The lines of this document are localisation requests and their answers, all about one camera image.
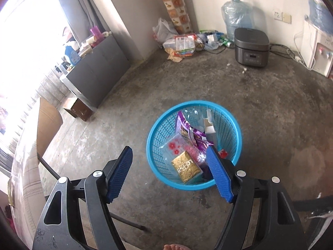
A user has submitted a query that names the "crumpled brown paper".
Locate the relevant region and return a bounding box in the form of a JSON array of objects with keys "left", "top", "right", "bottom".
[{"left": 166, "top": 47, "right": 184, "bottom": 63}]

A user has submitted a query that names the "floral checked bed sheet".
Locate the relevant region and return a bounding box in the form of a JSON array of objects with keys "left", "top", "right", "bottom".
[{"left": 10, "top": 125, "right": 52, "bottom": 250}]

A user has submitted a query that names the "dark grey rice cooker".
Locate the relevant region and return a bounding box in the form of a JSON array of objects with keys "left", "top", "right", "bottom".
[{"left": 234, "top": 27, "right": 271, "bottom": 68}]

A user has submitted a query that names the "flat cardboard sheet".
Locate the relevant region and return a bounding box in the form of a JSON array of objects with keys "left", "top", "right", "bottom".
[{"left": 36, "top": 97, "right": 63, "bottom": 164}]

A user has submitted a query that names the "pile of colourful packets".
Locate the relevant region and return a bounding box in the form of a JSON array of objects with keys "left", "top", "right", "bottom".
[{"left": 163, "top": 32, "right": 198, "bottom": 58}]

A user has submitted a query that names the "white water dispenser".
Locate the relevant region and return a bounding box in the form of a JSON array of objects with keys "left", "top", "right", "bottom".
[{"left": 302, "top": 18, "right": 333, "bottom": 78}]

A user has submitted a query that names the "gold foil packet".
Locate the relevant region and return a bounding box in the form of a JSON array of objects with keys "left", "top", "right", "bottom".
[{"left": 171, "top": 150, "right": 203, "bottom": 184}]

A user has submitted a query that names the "dark grey cabinet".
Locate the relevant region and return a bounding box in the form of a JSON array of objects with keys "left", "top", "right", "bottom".
[{"left": 66, "top": 35, "right": 131, "bottom": 108}]

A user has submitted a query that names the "clear plastic wrapper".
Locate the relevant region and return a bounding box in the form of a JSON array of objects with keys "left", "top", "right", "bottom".
[{"left": 182, "top": 108, "right": 206, "bottom": 132}]

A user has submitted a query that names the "grey curtain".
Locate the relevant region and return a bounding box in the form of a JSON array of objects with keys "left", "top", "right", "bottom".
[{"left": 52, "top": 0, "right": 90, "bottom": 45}]

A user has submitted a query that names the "person's bare foot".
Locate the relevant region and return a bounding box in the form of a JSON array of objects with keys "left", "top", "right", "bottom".
[{"left": 164, "top": 243, "right": 188, "bottom": 250}]

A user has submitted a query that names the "purple foil packet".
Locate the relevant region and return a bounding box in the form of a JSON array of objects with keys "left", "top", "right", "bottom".
[{"left": 175, "top": 111, "right": 215, "bottom": 151}]

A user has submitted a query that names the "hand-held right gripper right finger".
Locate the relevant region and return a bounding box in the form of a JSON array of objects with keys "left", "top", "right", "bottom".
[{"left": 205, "top": 146, "right": 308, "bottom": 250}]

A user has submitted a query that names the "heap of plastic wrappers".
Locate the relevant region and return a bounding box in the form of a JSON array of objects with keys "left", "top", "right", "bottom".
[{"left": 199, "top": 30, "right": 235, "bottom": 51}]

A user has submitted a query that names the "blue plastic jug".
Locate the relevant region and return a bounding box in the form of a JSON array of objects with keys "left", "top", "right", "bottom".
[{"left": 65, "top": 45, "right": 82, "bottom": 65}]

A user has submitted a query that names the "black power cable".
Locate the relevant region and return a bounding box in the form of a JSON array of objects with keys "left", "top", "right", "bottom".
[{"left": 269, "top": 44, "right": 297, "bottom": 58}]

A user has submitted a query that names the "tile patterned roll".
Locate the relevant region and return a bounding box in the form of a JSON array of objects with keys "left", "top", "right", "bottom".
[{"left": 153, "top": 0, "right": 193, "bottom": 35}]

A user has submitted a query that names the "brown cardboard box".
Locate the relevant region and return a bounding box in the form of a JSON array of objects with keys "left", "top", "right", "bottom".
[{"left": 63, "top": 97, "right": 94, "bottom": 122}]

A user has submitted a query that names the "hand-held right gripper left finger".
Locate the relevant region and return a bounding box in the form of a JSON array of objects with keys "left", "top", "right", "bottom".
[{"left": 32, "top": 146, "right": 134, "bottom": 250}]

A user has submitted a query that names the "pink sparkly packet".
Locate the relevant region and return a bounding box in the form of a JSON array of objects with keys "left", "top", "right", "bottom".
[{"left": 186, "top": 146, "right": 209, "bottom": 167}]

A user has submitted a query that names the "purple plastic cup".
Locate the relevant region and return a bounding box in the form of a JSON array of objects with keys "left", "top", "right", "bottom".
[{"left": 90, "top": 26, "right": 102, "bottom": 42}]

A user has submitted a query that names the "white plastic bag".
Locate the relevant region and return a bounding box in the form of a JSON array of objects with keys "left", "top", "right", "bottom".
[{"left": 152, "top": 18, "right": 180, "bottom": 49}]

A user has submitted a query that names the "clear bag with red flowers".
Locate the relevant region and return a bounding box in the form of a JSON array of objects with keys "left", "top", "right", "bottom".
[{"left": 163, "top": 134, "right": 188, "bottom": 159}]

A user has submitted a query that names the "blue plastic mesh basket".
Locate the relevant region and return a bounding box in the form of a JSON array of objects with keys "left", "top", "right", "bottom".
[{"left": 146, "top": 99, "right": 242, "bottom": 191}]

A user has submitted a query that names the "large clear water jug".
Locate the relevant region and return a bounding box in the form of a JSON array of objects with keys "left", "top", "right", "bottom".
[{"left": 221, "top": 0, "right": 254, "bottom": 39}]

